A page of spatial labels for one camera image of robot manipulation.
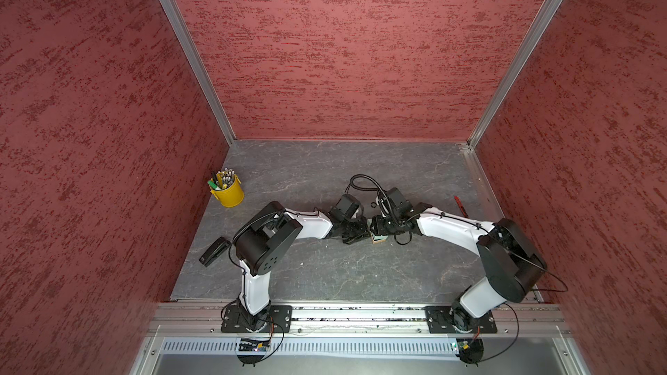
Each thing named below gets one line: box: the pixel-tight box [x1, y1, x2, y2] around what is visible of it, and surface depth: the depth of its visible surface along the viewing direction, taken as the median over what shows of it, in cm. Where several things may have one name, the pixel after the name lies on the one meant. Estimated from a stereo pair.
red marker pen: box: [453, 195, 469, 219], surface depth 102 cm
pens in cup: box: [207, 167, 236, 191], surface depth 91 cm
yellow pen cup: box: [209, 173, 245, 208], surface depth 95 cm
